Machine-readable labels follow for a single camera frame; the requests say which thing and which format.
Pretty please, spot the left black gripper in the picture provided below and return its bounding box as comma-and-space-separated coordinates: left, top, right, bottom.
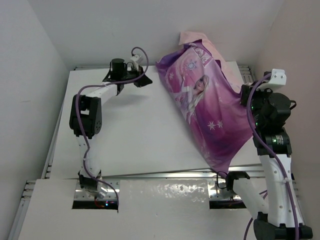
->
121, 65, 153, 88

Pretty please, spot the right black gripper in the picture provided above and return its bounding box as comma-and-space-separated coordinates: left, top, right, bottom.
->
238, 79, 275, 127

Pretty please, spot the pink printed pillowcase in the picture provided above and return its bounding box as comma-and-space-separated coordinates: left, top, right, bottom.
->
155, 31, 252, 175

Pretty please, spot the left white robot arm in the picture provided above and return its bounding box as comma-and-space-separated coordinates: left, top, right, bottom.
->
69, 54, 153, 190

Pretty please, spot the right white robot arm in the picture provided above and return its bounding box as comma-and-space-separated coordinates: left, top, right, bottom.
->
225, 85, 314, 240

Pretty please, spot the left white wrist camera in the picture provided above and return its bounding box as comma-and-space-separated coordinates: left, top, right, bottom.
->
130, 54, 144, 71

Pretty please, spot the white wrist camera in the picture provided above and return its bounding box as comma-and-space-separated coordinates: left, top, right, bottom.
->
258, 68, 287, 92
130, 54, 144, 71

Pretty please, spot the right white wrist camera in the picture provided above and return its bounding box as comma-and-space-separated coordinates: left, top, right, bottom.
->
258, 68, 287, 92

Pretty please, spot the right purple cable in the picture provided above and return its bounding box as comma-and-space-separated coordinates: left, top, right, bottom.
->
242, 72, 301, 240

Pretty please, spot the purple cable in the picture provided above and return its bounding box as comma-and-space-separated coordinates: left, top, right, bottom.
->
76, 46, 150, 208
242, 72, 301, 240

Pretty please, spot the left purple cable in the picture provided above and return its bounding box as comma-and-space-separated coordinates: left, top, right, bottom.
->
76, 46, 150, 208

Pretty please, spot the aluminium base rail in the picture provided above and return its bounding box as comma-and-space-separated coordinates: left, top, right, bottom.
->
74, 169, 256, 202

